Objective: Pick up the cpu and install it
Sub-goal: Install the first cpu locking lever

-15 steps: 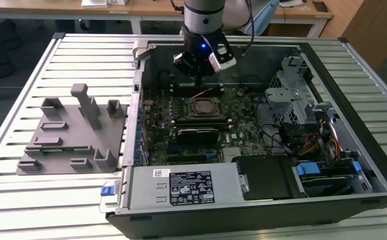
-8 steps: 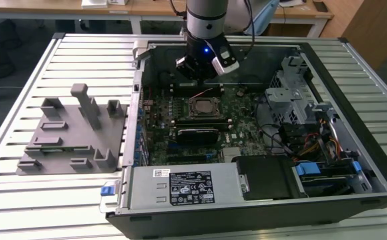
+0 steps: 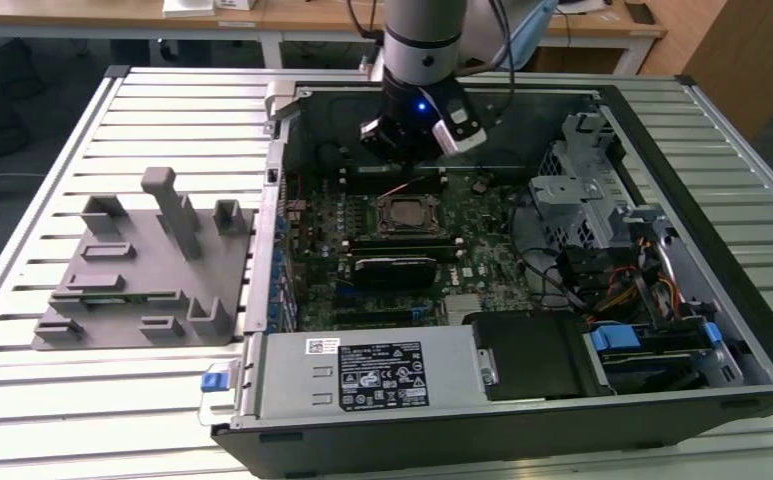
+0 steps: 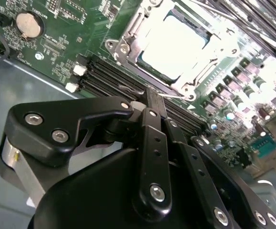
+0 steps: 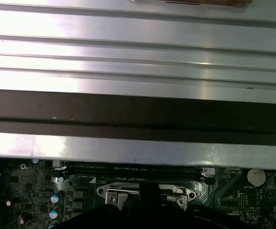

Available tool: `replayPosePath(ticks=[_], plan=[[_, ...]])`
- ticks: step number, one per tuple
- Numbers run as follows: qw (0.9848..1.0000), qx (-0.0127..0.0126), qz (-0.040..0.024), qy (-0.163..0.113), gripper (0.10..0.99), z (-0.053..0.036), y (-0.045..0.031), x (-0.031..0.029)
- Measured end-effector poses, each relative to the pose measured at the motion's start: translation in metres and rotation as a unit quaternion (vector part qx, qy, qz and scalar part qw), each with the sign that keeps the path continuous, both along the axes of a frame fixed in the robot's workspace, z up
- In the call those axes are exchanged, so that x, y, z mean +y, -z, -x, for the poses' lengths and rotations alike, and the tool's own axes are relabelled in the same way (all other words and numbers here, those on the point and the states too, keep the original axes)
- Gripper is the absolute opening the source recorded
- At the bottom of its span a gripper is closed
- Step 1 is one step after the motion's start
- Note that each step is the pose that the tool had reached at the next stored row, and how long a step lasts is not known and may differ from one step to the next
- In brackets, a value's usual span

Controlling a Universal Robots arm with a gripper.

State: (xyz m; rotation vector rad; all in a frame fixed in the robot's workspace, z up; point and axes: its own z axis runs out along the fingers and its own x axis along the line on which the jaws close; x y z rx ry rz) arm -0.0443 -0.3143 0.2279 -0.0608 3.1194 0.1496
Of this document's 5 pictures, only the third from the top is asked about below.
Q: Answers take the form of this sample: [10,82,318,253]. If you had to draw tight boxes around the black RAM slot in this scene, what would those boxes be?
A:
[351,248,459,261]
[342,167,447,181]
[343,178,446,194]
[350,238,458,250]

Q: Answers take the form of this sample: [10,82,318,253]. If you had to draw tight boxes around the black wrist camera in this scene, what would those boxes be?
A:
[357,117,402,152]

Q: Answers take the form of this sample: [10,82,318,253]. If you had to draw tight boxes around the black open PC case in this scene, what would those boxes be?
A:
[210,79,773,479]

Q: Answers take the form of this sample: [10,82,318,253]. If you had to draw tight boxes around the hard disk in blue carrier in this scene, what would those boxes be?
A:
[585,319,725,396]

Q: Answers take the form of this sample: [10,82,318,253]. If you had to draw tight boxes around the silver CPU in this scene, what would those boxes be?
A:
[389,199,429,227]

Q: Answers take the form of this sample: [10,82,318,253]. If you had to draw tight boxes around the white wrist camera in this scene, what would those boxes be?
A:
[430,94,489,157]

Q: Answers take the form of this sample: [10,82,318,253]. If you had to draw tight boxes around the grey power supply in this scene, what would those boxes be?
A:
[251,327,488,419]

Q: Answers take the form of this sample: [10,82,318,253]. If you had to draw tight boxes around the grey metal drive cage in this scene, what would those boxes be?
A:
[529,112,678,251]

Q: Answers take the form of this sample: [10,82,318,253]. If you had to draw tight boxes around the wooden desk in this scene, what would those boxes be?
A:
[0,0,669,76]

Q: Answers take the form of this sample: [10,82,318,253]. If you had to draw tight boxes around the grey parts rack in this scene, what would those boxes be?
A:
[30,166,258,351]

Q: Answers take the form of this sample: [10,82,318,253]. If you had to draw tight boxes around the black expansion slot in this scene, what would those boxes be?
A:
[331,309,414,325]

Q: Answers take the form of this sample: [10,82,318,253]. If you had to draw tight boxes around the green motherboard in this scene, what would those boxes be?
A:
[278,169,541,334]

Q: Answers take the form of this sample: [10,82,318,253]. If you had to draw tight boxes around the black graphics card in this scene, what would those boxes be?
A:
[349,255,441,291]

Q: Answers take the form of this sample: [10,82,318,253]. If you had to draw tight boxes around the black phone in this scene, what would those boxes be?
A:
[625,2,658,25]

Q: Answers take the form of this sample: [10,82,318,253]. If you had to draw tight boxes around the orange yellow wire bundle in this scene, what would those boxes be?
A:
[596,267,685,321]

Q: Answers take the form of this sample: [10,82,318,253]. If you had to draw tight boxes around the silver chipset heat sink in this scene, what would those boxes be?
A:
[443,294,485,324]

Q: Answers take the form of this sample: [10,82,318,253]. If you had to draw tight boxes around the black plastic shroud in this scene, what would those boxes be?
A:
[469,309,612,402]

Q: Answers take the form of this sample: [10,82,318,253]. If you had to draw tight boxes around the metal socket cover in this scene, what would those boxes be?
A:
[373,192,445,237]

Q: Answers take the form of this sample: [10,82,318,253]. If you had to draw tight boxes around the thin wire locking lever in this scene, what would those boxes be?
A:
[383,176,429,197]

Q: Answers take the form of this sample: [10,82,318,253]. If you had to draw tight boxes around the green RAM stick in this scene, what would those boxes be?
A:
[82,294,154,305]

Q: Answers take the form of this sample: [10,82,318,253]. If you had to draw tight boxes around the black thin cable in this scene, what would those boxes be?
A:
[489,0,520,129]

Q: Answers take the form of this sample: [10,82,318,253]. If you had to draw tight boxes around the wooden cabinet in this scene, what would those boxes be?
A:
[638,0,773,144]

